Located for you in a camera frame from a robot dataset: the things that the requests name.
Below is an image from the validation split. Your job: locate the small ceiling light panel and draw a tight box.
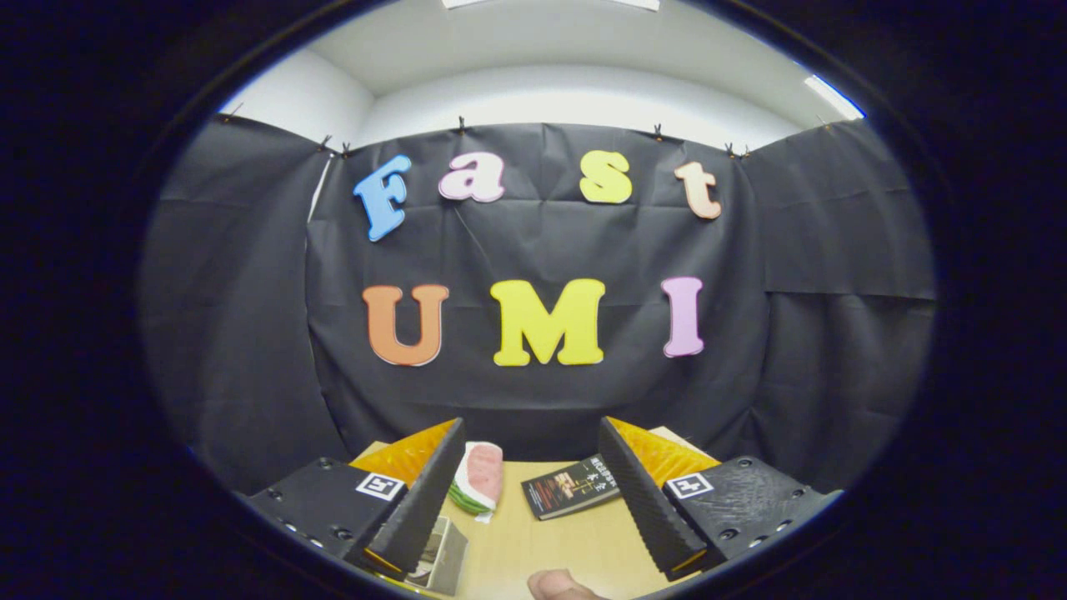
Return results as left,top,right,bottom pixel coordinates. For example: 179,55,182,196
803,75,865,120

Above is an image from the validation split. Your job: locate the long ceiling light panel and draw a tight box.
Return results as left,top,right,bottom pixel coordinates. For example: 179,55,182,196
440,0,661,11

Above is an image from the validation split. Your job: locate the foldable fabric storage box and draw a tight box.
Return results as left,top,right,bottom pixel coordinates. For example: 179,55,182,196
407,516,469,598

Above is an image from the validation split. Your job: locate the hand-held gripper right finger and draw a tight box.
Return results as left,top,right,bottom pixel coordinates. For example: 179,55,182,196
598,417,843,582

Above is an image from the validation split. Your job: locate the black cover book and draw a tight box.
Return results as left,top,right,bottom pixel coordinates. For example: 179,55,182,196
522,454,622,522

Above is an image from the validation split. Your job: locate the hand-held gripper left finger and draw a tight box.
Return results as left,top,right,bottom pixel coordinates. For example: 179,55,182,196
247,418,466,582

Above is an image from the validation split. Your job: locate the watermelon slice plush toy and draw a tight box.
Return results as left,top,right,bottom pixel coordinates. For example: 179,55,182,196
448,442,504,524

